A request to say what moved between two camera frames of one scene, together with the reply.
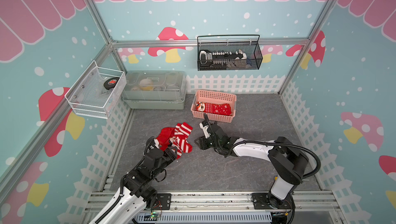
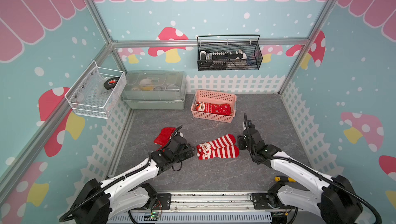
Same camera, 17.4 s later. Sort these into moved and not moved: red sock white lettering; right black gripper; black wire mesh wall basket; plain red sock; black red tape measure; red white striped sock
Moved: red white striped sock; right black gripper
Not moved: red sock white lettering; plain red sock; black red tape measure; black wire mesh wall basket
